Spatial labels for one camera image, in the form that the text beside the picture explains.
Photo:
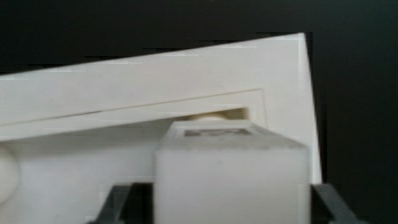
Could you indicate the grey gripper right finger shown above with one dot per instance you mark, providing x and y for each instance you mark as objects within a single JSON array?
[{"x": 331, "y": 211}]

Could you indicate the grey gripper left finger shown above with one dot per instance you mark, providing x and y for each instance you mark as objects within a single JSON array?
[{"x": 110, "y": 212}]

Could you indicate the white table leg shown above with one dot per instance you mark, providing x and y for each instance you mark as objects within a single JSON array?
[{"x": 231, "y": 175}]

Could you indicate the white square table top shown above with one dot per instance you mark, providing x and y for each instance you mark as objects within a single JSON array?
[{"x": 85, "y": 114}]

